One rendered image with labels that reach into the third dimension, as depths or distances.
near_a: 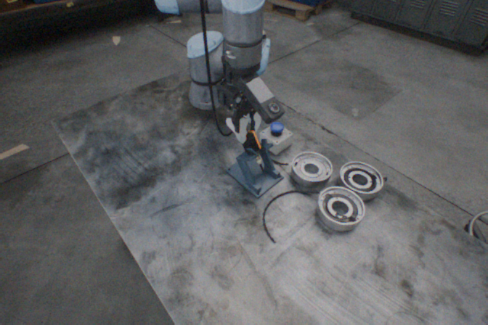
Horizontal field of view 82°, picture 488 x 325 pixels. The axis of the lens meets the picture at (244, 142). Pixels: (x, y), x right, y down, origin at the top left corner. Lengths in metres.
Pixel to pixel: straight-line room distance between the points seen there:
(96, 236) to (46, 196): 0.48
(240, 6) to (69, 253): 1.53
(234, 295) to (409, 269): 0.36
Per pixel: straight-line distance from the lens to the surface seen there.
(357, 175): 0.81
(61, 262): 1.77
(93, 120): 1.08
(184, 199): 0.75
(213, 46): 0.92
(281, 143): 0.82
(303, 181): 0.74
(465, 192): 2.20
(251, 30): 0.54
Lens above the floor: 1.39
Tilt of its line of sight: 43 degrees down
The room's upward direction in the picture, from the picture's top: straight up
